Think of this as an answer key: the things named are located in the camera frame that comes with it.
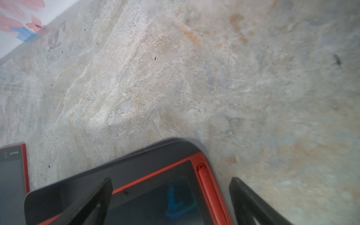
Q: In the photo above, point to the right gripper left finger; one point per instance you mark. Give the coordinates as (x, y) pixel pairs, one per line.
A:
(91, 208)

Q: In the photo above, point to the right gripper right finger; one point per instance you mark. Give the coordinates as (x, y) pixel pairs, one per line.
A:
(250, 208)

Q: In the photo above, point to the red writing tablet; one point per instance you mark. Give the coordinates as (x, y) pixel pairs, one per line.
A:
(183, 193)
(14, 184)

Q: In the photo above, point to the dark grey storage box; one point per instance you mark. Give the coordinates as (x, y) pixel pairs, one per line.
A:
(51, 200)

